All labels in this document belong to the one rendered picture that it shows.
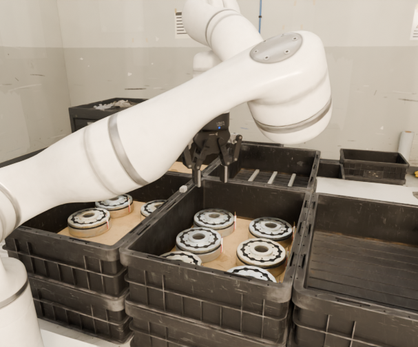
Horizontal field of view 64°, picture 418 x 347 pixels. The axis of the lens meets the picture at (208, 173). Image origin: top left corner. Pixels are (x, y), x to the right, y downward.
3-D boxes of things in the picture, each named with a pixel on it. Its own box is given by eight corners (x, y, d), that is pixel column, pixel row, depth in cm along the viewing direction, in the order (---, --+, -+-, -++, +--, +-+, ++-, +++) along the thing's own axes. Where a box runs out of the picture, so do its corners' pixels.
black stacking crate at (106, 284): (120, 306, 62) (113, 253, 59) (2, 272, 72) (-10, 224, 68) (200, 215, 97) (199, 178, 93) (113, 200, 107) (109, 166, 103)
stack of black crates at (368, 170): (388, 210, 252) (400, 152, 237) (396, 228, 225) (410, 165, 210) (332, 203, 264) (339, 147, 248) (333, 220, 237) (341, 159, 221)
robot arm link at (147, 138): (338, 43, 30) (92, 149, 34) (348, 122, 37) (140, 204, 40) (302, 10, 37) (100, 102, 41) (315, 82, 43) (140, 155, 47)
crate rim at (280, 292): (289, 305, 49) (290, 292, 48) (115, 263, 59) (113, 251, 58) (311, 200, 84) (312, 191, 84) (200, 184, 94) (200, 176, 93)
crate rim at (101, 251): (115, 263, 59) (113, 251, 58) (-9, 233, 69) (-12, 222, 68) (200, 184, 94) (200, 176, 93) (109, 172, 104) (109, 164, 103)
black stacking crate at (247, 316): (283, 354, 53) (289, 294, 49) (121, 307, 62) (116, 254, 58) (306, 233, 87) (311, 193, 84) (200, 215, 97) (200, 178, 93)
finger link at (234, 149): (238, 134, 70) (230, 161, 71) (246, 135, 71) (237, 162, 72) (232, 131, 72) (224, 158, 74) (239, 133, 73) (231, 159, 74)
